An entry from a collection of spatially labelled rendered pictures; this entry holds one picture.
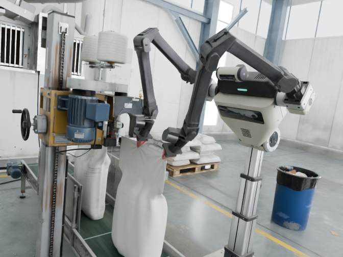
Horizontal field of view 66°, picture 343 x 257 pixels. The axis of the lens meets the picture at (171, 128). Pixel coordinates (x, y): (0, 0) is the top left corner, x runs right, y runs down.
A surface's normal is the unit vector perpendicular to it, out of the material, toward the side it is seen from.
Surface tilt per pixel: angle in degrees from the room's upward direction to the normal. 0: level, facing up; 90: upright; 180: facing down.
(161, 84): 90
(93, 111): 90
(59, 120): 90
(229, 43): 121
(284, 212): 93
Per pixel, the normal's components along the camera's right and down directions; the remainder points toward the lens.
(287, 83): 0.21, 0.66
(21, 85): 0.63, 0.18
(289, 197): -0.66, 0.08
